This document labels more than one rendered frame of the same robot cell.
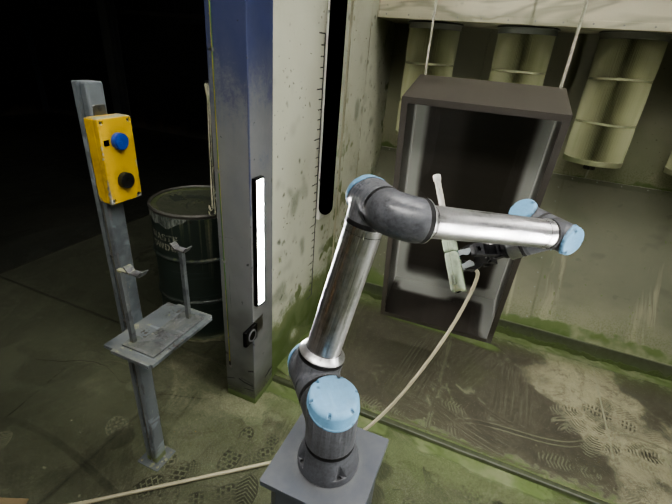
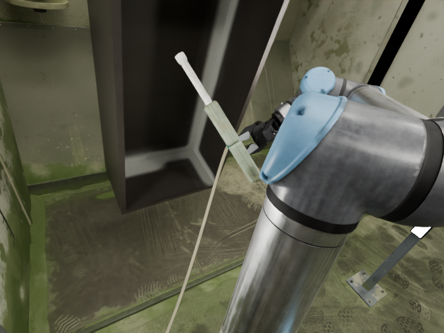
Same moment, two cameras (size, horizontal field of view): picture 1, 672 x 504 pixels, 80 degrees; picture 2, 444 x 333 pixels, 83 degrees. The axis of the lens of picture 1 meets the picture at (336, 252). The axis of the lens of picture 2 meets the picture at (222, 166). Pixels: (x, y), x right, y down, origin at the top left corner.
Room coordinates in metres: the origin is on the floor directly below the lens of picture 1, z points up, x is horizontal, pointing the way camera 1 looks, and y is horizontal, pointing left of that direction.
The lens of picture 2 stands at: (1.01, 0.20, 1.56)
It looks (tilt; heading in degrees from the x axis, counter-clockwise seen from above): 36 degrees down; 303
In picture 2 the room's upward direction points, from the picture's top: 11 degrees clockwise
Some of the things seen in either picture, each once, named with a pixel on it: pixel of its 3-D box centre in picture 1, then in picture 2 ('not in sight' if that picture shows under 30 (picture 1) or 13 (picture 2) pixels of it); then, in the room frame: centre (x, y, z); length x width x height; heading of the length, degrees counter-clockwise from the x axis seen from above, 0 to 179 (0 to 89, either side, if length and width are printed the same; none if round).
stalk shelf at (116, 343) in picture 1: (161, 331); not in sight; (1.20, 0.63, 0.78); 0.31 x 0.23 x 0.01; 159
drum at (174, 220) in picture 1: (202, 261); not in sight; (2.36, 0.88, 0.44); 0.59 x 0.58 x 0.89; 50
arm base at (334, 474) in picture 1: (329, 447); not in sight; (0.83, -0.03, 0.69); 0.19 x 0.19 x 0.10
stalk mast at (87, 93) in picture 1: (130, 313); not in sight; (1.24, 0.76, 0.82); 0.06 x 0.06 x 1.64; 69
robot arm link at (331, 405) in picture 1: (331, 413); not in sight; (0.84, -0.02, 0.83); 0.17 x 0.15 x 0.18; 22
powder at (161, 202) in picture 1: (197, 201); not in sight; (2.36, 0.89, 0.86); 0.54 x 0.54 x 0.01
